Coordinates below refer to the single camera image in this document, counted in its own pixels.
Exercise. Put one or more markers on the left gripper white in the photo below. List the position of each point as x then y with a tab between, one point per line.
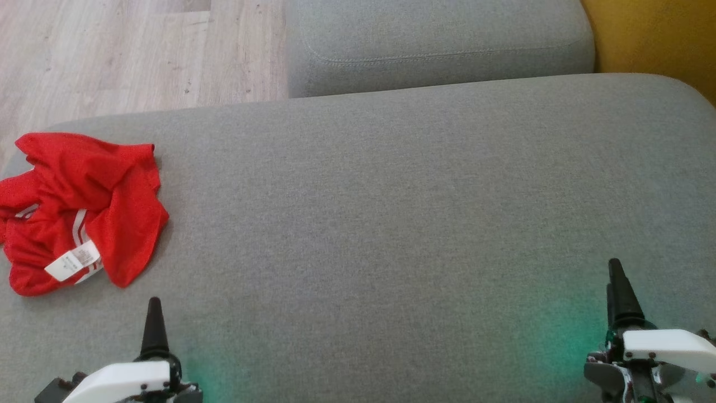
123	380

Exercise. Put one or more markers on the small grey sofa cushion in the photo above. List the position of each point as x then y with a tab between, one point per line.
436	45

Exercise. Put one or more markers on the large grey sofa seat cushion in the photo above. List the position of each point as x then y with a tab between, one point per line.
391	224

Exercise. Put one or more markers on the red mesh shorts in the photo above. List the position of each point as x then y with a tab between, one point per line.
123	184

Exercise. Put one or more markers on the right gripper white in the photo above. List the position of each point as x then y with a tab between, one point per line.
665	344

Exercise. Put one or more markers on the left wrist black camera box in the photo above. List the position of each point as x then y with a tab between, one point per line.
56	392

